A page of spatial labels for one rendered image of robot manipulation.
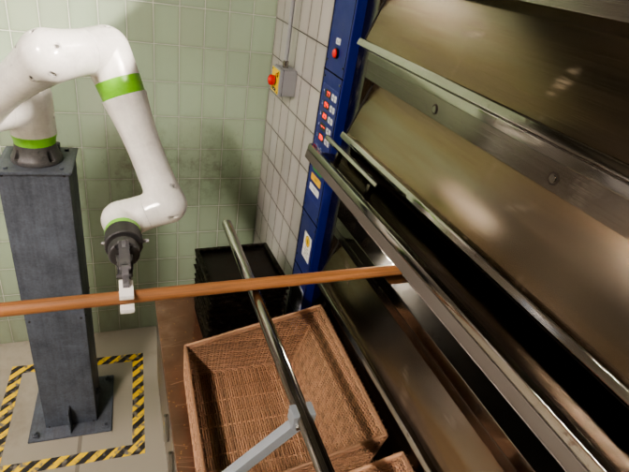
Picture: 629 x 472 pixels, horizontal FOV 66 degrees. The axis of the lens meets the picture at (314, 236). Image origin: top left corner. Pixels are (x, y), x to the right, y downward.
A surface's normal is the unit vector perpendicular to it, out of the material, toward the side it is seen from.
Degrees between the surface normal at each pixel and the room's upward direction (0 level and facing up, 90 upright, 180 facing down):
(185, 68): 90
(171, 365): 0
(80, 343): 90
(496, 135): 90
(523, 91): 70
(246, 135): 90
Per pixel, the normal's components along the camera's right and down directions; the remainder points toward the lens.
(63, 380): 0.30, 0.52
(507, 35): -0.82, -0.24
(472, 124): -0.93, 0.05
